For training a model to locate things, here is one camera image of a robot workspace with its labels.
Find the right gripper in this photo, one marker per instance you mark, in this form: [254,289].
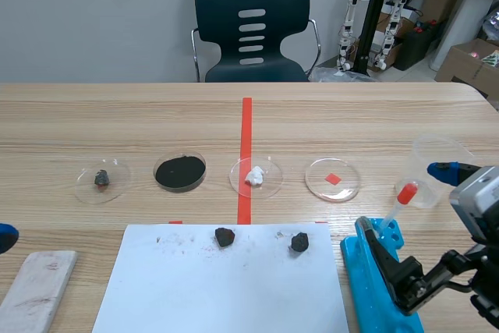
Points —
[481,270]

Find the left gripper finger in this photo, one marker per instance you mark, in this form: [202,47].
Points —
[5,236]

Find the dropper with red bulb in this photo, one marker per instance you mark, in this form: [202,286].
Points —
[405,193]

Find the small white tile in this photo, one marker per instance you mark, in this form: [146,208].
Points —
[37,290]

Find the clear plastic beaker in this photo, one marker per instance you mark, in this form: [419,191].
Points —
[425,153]

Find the clear glass dish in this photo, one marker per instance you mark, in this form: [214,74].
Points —
[343,188]
[239,181]
[117,177]

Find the turquoise rack with round holes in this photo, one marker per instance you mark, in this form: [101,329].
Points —
[368,302]

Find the small dark stone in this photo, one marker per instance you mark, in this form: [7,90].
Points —
[299,242]
[225,237]
[101,178]

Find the clear plastic bag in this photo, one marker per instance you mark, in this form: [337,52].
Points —
[335,75]

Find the white lump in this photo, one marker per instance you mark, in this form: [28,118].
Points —
[255,176]

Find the glass dish with black powder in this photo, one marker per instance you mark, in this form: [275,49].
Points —
[180,173]

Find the black metal pole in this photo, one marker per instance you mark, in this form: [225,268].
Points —
[372,17]

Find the white sheet of paper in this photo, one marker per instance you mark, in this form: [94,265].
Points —
[218,290]

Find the white wash basin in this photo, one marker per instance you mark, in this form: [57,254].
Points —
[460,5]

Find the dark blue chair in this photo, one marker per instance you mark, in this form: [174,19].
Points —
[218,9]

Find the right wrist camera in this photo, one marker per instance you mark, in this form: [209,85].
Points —
[477,198]

